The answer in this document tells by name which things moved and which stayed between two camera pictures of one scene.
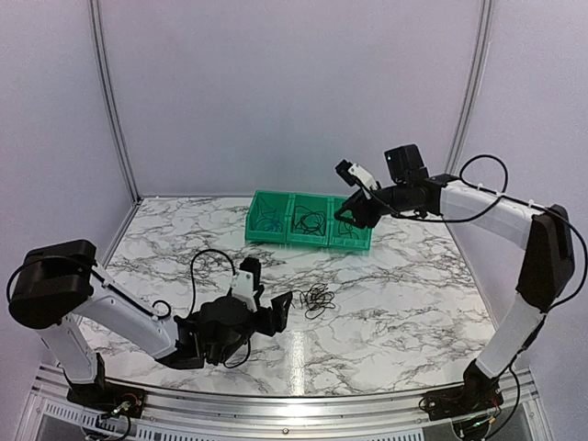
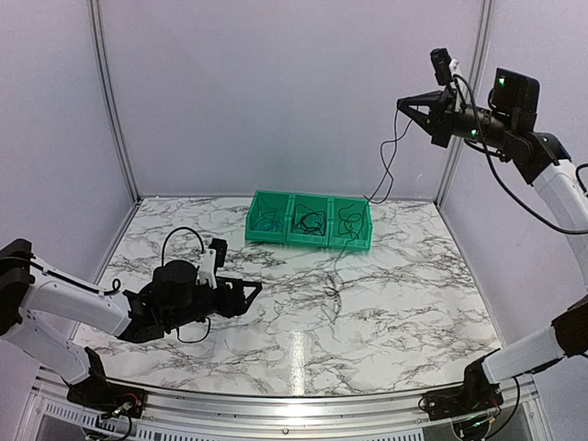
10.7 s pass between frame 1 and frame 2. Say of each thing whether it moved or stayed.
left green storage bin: stayed
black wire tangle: moved
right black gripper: moved
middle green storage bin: stayed
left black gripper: moved
